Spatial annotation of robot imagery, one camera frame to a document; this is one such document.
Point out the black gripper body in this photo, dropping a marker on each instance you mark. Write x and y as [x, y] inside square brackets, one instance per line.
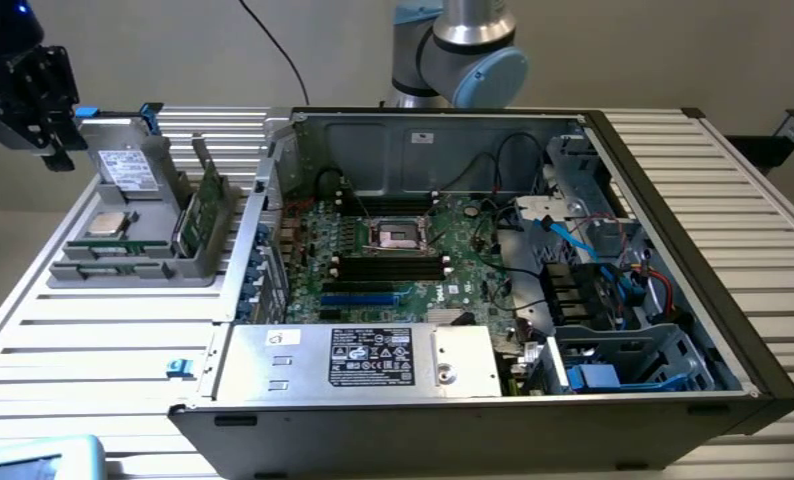
[32, 100]

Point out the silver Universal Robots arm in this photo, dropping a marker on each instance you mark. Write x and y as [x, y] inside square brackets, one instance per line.
[470, 30]

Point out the green RAM stick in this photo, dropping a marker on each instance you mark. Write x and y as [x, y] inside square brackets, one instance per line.
[116, 248]
[105, 270]

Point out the black RAM slot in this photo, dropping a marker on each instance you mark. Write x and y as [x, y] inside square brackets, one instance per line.
[390, 198]
[390, 277]
[390, 271]
[390, 203]
[390, 259]
[390, 207]
[390, 265]

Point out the hard disk with blue carrier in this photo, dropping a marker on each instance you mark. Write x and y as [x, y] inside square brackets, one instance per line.
[125, 170]

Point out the silver CPU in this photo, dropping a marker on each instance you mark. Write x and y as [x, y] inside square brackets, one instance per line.
[107, 225]

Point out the grey parts rack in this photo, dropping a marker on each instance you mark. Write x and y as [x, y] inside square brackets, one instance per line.
[149, 215]

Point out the green graphics card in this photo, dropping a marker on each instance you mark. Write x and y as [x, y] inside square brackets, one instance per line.
[203, 215]

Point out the small blue clip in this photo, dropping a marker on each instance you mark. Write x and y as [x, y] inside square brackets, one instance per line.
[180, 369]

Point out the CPU socket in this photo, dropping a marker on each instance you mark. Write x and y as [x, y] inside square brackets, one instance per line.
[396, 234]

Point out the long black expansion slot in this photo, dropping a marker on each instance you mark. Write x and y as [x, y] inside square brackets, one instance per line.
[363, 287]

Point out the short black expansion slot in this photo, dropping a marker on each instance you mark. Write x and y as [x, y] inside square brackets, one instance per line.
[335, 314]

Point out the blue expansion slot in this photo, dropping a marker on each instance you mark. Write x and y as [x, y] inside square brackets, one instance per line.
[359, 300]

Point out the silver power supply unit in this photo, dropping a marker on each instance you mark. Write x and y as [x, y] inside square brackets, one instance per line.
[303, 370]

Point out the green motherboard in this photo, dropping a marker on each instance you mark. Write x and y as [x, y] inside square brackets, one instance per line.
[463, 250]

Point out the teal box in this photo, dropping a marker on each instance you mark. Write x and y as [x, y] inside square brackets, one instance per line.
[29, 457]

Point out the silver chipset heat sink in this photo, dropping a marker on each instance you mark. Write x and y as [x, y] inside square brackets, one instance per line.
[448, 316]

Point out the silver disk bay cage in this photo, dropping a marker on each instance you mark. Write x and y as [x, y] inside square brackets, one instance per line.
[596, 180]

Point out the black open PC case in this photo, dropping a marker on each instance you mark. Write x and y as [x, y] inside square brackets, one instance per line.
[436, 440]

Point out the black case fan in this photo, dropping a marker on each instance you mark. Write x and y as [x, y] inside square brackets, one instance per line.
[583, 295]

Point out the blue disk carrier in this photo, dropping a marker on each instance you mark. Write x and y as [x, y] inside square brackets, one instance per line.
[592, 377]

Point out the grey disk bay frame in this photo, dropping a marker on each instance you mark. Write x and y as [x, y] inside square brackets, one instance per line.
[643, 350]

